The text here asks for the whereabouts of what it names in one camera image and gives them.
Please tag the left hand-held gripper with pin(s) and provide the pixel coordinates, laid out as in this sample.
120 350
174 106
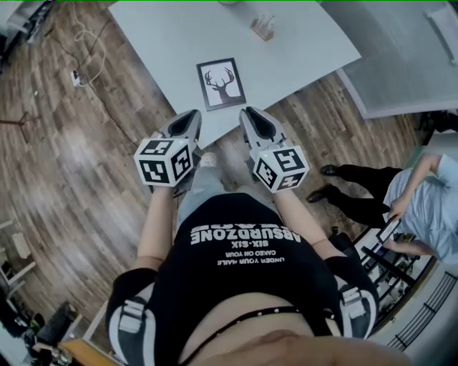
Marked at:
157 166

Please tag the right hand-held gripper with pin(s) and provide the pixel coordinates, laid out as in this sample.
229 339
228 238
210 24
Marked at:
282 168

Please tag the black deer picture frame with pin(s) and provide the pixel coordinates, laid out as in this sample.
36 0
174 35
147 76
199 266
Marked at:
222 84

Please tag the person's left forearm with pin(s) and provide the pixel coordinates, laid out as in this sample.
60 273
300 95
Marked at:
154 221

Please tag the person's right forearm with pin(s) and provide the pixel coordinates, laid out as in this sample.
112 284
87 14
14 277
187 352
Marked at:
304 225

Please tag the person's white shoe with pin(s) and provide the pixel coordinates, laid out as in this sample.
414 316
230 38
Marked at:
208 160

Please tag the person's light blue jeans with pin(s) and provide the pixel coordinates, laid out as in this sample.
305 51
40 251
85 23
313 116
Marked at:
204 189

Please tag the person's black printed t-shirt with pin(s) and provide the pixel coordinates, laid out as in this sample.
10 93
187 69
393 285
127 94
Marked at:
247 279

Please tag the white power strip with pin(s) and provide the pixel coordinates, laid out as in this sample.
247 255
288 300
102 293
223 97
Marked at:
76 78

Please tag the wooden desk organiser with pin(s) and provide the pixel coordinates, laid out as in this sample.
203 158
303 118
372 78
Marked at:
264 25

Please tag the brown wooden stand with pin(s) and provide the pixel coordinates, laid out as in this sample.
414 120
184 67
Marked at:
19 123

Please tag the black metal rack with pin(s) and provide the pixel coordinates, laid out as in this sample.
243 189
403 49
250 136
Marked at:
388 271

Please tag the white mesh panel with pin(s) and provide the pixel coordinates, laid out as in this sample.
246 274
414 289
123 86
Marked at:
397 60

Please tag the white shelf unit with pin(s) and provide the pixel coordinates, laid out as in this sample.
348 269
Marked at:
14 257

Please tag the black office chair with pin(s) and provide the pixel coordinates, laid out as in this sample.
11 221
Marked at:
53 329

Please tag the wooden board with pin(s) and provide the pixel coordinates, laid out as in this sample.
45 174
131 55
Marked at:
87 354

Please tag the black metal railing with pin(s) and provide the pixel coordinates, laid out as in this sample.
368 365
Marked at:
429 311

